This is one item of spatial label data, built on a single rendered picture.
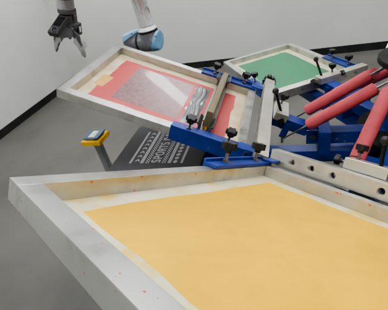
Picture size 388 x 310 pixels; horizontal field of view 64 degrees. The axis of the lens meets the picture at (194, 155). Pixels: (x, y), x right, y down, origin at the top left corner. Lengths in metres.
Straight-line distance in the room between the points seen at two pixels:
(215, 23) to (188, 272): 5.01
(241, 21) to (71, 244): 4.99
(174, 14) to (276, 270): 5.12
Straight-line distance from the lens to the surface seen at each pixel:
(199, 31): 5.39
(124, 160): 1.66
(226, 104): 1.55
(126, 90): 1.47
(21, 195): 0.53
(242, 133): 1.31
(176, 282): 0.41
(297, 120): 1.46
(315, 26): 5.26
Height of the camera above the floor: 1.81
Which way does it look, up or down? 34 degrees down
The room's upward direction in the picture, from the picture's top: 13 degrees counter-clockwise
